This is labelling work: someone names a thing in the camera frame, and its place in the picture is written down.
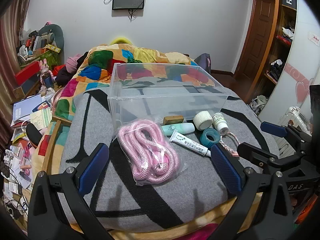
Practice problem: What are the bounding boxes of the white pill bottle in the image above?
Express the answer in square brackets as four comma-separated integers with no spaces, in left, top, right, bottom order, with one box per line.
[212,113,229,135]

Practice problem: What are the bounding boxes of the brown wooden block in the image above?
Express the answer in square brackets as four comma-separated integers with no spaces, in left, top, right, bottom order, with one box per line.
[164,115,184,125]

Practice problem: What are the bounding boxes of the brown wooden door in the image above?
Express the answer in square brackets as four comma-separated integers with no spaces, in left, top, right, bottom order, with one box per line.
[234,0,278,80]

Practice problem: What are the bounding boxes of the pink braided cord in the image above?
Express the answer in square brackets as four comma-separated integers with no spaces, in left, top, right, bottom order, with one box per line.
[220,132,241,157]

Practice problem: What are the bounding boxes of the black oval paddle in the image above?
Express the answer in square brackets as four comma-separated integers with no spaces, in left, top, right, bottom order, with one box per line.
[26,123,43,148]

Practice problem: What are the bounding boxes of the mint green tube bottle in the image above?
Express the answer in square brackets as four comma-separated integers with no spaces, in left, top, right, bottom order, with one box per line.
[161,123,195,135]

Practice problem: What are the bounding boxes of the colourful patchwork blanket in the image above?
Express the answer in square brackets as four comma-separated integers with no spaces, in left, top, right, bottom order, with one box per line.
[30,44,210,180]

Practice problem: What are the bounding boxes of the dark backpack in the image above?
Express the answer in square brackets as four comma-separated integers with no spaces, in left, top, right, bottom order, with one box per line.
[194,53,212,75]

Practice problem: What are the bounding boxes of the grey neck pillow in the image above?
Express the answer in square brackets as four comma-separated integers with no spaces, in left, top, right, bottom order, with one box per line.
[28,24,65,53]

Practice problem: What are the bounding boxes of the green cardboard box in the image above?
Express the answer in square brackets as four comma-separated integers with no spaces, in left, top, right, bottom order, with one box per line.
[32,44,62,68]

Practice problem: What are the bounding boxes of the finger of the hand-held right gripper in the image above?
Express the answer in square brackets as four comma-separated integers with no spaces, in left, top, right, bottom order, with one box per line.
[237,142,304,168]
[260,121,313,153]

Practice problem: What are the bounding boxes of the pink bunny toy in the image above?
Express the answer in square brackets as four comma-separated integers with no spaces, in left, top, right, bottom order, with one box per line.
[39,58,54,87]

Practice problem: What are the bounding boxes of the grey bag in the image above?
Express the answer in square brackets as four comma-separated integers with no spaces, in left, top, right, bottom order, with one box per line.
[249,95,269,112]

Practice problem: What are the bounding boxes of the white suitcase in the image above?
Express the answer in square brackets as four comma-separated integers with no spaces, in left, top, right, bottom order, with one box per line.
[277,106,313,157]

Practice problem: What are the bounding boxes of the red box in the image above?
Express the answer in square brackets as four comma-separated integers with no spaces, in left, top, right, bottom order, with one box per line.
[15,61,42,86]

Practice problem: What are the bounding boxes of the striped curtain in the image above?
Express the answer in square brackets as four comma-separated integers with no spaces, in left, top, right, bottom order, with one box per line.
[0,0,34,123]

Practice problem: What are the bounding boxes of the white heart wardrobe door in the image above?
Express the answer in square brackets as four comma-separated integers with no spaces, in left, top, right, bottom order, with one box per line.
[257,0,320,130]

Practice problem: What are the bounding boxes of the clear plastic storage box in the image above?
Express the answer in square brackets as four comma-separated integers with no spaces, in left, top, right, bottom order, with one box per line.
[107,63,230,130]

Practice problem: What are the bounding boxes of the grey black patterned blanket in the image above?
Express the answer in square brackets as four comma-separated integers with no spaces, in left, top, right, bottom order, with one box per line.
[57,81,280,233]

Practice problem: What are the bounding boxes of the wooden wardrobe shelves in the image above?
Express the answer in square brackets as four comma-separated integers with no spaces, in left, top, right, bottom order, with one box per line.
[262,4,297,85]

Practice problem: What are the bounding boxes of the teal tape roll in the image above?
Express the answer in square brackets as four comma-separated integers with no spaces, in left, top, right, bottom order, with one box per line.
[200,128,222,148]

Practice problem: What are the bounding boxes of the dark red clothing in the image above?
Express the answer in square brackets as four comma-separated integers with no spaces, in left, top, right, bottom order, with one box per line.
[53,64,77,86]

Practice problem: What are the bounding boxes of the yellow pillow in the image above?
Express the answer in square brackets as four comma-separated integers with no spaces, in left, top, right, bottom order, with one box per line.
[109,37,133,46]

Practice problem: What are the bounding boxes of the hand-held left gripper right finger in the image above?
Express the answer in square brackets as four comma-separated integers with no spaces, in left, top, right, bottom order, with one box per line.
[211,144,297,240]

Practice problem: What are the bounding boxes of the pink rope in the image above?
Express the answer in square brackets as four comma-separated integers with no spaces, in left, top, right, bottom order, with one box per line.
[113,116,188,186]

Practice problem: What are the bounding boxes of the pink clothing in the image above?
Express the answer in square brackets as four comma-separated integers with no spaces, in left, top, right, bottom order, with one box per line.
[65,53,82,73]

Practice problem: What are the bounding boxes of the wooden stick frame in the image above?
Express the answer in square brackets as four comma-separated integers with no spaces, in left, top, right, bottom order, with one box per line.
[42,116,73,173]

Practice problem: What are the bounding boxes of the pile of papers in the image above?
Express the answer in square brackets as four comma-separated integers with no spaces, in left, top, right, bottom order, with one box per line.
[10,94,54,140]

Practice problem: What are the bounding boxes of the white bandage roll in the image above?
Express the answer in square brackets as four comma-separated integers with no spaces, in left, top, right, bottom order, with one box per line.
[193,110,214,131]

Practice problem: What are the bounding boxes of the white ointment tube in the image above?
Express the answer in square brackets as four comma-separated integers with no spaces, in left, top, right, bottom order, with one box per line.
[169,130,212,157]

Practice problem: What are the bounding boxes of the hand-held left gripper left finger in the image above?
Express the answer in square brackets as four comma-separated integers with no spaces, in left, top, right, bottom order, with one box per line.
[27,143,111,240]

